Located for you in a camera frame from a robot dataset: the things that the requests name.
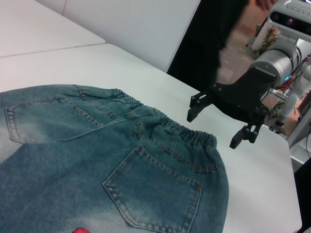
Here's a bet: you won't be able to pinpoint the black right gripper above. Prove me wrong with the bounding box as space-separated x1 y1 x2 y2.
186 65 279 149

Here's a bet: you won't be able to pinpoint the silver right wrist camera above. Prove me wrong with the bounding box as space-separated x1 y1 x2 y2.
268 0 311 34

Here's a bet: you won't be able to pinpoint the potted green plant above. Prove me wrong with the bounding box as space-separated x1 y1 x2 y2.
259 25 280 55

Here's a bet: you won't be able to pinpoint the white metal frame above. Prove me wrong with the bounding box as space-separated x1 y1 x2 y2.
286 131 311 170

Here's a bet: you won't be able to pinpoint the blue denim shorts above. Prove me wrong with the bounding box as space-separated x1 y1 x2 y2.
0 83 230 233

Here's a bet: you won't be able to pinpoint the person in black clothes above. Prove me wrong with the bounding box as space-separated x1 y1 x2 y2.
167 0 276 92

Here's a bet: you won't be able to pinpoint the right arm cable with connector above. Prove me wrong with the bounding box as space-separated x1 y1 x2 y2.
268 55 311 100

